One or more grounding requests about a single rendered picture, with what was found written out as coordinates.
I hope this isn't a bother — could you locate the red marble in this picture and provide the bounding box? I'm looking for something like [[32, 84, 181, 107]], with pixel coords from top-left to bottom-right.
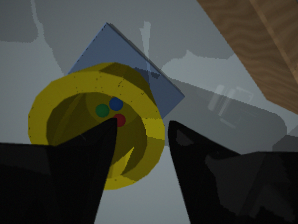
[[113, 114, 126, 127]]

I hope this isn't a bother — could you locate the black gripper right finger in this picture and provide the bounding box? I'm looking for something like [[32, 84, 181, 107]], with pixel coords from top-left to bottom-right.
[[168, 120, 298, 224]]

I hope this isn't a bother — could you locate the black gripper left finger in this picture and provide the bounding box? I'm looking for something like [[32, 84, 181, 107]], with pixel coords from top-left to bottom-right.
[[0, 118, 117, 224]]

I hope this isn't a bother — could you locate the brown wooden block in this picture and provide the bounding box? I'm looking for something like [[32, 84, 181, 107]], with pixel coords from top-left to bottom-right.
[[196, 0, 298, 115]]

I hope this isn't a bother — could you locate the blue marble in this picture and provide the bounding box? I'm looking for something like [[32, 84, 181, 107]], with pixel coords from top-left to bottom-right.
[[109, 97, 123, 111]]

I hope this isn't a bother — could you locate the green marble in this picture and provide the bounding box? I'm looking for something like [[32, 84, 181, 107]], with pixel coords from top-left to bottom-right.
[[95, 104, 109, 117]]

